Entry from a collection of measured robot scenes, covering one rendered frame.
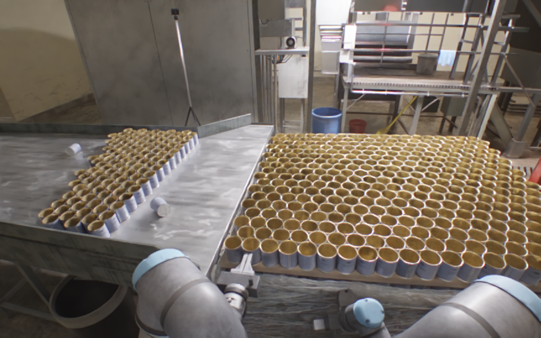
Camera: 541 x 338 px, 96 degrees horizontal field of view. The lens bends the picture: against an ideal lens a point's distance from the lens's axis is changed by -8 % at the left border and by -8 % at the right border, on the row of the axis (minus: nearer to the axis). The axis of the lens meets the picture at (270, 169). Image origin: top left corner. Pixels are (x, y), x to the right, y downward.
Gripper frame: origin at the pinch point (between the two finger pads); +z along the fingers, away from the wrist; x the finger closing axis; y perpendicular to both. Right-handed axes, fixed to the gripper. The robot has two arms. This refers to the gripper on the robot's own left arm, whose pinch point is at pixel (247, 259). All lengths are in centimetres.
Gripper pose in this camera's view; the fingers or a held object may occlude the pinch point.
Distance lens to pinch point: 99.1
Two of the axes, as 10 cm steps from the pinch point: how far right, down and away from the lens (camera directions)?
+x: -9.8, -0.4, 1.9
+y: -0.6, -8.6, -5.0
